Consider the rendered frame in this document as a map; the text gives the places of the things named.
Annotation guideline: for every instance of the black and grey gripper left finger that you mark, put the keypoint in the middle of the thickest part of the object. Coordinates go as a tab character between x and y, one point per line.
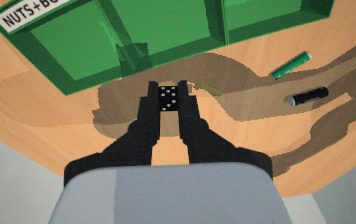
134	148

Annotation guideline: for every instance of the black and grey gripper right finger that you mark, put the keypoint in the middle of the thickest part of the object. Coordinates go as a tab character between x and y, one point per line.
204	145

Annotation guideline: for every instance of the green battery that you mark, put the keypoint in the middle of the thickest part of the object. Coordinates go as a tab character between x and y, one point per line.
301	59

